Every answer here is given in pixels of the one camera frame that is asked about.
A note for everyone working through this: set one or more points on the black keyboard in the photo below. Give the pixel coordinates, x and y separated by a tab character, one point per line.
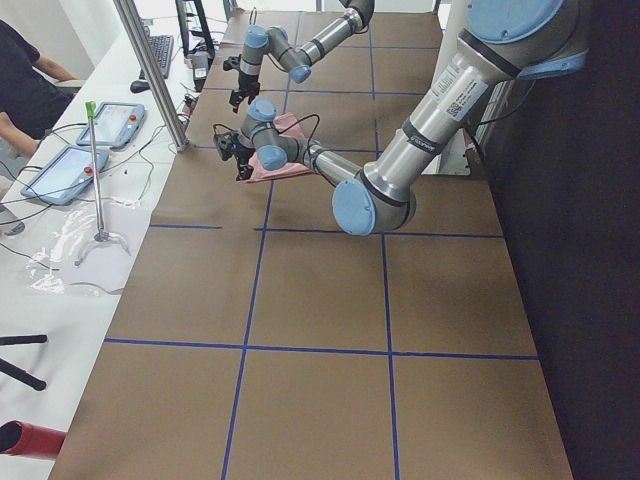
162	49

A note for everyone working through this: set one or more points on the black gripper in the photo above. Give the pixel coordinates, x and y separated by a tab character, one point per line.
246	81
243	157

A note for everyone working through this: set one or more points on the blue teach pendant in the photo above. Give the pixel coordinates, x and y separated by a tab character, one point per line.
115	123
63	179

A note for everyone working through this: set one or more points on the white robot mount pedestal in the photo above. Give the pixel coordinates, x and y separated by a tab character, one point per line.
451	160

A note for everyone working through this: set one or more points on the metal rod green clip stand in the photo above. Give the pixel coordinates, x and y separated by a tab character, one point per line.
102	237

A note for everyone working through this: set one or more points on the clear plastic sheet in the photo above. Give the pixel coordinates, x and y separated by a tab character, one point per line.
71	256

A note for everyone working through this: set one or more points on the red cylinder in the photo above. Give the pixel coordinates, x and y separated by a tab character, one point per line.
24	439

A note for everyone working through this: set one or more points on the pink Snoopy t-shirt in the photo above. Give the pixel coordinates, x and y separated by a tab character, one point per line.
292	168

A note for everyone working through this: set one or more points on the person in dark shirt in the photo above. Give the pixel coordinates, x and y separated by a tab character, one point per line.
30	103

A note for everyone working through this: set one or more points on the black tripod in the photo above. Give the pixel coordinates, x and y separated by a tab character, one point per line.
19	365

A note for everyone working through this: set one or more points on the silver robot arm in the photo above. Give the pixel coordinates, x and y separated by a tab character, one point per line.
501	41
296	62

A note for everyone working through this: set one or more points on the far blue teach pendant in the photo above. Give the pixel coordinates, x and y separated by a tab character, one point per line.
115	123

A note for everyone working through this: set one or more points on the aluminium frame post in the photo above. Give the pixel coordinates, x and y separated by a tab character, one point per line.
130	20

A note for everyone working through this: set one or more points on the black computer mouse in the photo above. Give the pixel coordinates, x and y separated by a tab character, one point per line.
139	86

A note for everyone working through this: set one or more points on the near blue teach pendant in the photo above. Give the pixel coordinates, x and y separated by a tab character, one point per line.
63	179

